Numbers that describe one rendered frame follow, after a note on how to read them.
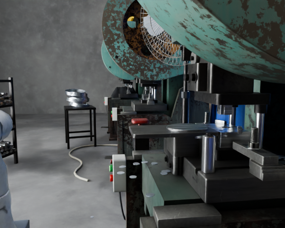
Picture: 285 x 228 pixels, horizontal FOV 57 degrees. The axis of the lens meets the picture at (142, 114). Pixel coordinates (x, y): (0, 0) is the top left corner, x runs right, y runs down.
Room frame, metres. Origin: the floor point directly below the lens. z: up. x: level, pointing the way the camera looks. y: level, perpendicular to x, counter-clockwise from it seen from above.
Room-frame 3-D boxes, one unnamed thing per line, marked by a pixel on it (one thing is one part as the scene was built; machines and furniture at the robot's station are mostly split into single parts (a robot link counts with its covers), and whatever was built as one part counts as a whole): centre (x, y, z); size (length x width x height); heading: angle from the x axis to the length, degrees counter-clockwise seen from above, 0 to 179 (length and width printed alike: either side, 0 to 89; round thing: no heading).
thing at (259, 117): (0.74, -0.33, 0.81); 0.02 x 0.02 x 0.14
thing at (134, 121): (1.11, 0.01, 0.72); 0.07 x 0.06 x 0.08; 98
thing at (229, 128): (0.81, -0.26, 0.76); 0.15 x 0.09 x 0.05; 8
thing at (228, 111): (0.81, -0.25, 0.84); 0.05 x 0.03 x 0.04; 8
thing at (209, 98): (0.82, -0.27, 0.86); 0.20 x 0.16 x 0.05; 8
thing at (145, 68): (2.58, -0.39, 0.87); 1.53 x 0.99 x 1.74; 96
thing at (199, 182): (0.81, -0.26, 0.68); 0.45 x 0.30 x 0.06; 8
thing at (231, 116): (0.90, -0.31, 0.81); 0.02 x 0.02 x 0.14
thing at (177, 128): (0.79, -0.09, 0.72); 0.25 x 0.14 x 0.14; 98
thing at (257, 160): (0.65, -0.29, 0.76); 0.17 x 0.06 x 0.10; 8
